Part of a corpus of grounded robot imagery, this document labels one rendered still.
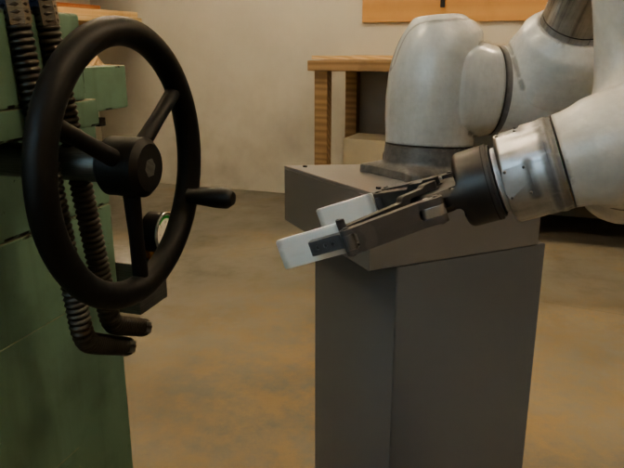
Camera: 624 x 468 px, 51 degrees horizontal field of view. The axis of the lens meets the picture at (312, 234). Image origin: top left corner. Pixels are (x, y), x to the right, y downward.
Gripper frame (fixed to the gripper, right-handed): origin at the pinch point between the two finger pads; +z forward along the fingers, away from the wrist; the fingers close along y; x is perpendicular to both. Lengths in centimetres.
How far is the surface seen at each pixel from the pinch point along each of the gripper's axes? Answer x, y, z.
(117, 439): 24, -11, 46
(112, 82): -25.8, -17.0, 27.3
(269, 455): 58, -61, 53
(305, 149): 3, -328, 114
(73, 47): -23.7, 16.0, 8.4
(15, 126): -20.0, 13.8, 19.2
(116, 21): -25.8, 9.6, 7.4
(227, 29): -84, -331, 138
